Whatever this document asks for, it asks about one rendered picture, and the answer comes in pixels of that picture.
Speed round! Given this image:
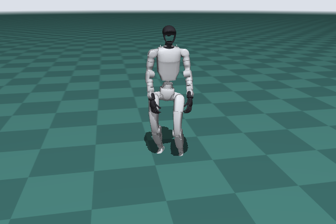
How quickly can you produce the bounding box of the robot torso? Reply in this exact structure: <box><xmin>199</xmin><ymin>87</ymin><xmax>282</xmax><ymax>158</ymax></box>
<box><xmin>156</xmin><ymin>45</ymin><xmax>181</xmax><ymax>101</ymax></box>

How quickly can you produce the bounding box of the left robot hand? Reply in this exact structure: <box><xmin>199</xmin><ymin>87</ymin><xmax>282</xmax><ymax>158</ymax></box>
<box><xmin>183</xmin><ymin>91</ymin><xmax>193</xmax><ymax>113</ymax></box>

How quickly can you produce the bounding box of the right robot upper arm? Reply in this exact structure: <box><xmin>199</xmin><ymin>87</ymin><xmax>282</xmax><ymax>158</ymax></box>
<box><xmin>146</xmin><ymin>49</ymin><xmax>158</xmax><ymax>78</ymax></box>

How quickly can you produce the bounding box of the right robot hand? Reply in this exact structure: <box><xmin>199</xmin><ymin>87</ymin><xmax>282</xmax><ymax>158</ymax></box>
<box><xmin>149</xmin><ymin>93</ymin><xmax>161</xmax><ymax>114</ymax></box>

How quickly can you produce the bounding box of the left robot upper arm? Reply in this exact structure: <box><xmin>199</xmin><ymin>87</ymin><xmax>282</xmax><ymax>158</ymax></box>
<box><xmin>180</xmin><ymin>48</ymin><xmax>191</xmax><ymax>78</ymax></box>

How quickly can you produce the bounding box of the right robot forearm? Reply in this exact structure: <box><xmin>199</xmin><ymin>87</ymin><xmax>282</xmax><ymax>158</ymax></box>
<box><xmin>145</xmin><ymin>71</ymin><xmax>155</xmax><ymax>99</ymax></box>

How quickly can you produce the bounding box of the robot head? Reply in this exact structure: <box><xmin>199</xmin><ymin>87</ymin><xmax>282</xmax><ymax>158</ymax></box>
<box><xmin>162</xmin><ymin>25</ymin><xmax>176</xmax><ymax>49</ymax></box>

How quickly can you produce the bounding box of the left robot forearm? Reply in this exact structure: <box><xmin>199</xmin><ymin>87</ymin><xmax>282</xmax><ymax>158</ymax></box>
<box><xmin>185</xmin><ymin>70</ymin><xmax>194</xmax><ymax>96</ymax></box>

